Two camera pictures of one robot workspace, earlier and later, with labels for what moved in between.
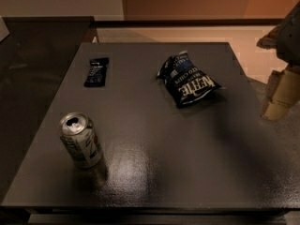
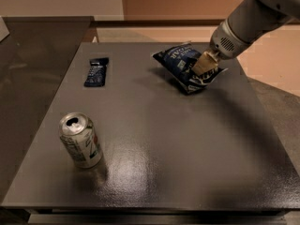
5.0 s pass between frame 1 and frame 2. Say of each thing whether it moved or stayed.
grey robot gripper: moved
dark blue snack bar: stayed
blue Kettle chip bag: moved
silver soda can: stayed
